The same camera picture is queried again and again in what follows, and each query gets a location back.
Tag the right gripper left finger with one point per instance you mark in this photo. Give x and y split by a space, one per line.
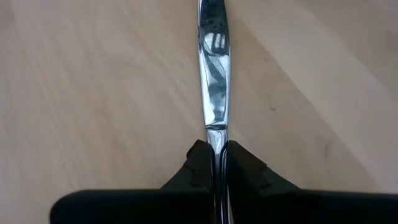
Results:
130 207

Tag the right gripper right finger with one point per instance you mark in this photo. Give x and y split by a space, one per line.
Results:
311 208

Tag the silver table knife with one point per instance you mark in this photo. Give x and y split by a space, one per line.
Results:
214 77

